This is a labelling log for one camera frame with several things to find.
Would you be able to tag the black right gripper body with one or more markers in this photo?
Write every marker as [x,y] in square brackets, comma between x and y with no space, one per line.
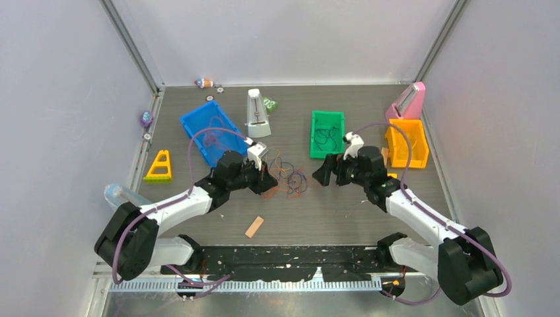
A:
[349,172]

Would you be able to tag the small wooden block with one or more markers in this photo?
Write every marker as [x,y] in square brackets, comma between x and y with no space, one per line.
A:
[385,154]

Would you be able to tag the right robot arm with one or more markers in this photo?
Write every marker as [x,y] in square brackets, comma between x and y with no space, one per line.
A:
[462,260]

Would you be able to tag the flat wooden block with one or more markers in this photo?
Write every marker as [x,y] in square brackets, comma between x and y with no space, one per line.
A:
[253,228]

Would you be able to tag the purple round toy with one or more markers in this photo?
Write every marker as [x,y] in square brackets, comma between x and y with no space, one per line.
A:
[146,119]

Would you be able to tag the green plastic bin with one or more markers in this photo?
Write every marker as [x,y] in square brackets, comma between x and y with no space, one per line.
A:
[326,133]

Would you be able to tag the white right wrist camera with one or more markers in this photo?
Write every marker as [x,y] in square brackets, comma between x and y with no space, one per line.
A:
[354,142]

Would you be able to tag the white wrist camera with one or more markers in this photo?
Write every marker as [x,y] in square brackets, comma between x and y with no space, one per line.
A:
[354,142]
[256,151]

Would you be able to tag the green monster toy block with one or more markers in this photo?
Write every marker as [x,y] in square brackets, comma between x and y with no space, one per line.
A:
[270,105]

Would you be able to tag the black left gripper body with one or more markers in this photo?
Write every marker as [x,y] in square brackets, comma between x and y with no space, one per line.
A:
[249,177]

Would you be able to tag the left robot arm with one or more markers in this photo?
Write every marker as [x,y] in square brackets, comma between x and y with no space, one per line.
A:
[132,240]

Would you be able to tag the yellow triangle on green base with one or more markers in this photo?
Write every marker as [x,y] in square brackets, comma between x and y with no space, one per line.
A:
[160,170]

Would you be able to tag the orange plastic bin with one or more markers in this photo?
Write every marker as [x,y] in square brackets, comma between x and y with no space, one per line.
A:
[404,136]

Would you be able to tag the pink metronome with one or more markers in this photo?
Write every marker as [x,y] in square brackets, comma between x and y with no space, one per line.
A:
[409,104]

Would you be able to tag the white metronome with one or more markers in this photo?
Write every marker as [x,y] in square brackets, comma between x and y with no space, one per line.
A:
[257,117]

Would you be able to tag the clear plastic bottle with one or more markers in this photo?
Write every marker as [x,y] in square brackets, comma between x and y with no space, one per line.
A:
[117,194]

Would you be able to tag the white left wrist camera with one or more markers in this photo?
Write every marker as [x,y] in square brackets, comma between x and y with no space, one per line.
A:
[256,151]

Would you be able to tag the blue plastic bin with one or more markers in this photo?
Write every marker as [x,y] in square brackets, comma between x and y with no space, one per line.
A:
[212,144]

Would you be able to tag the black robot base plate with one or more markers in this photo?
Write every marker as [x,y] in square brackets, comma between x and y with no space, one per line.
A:
[287,263]

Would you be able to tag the small clown figurine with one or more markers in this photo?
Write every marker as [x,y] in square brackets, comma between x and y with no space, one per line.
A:
[204,83]

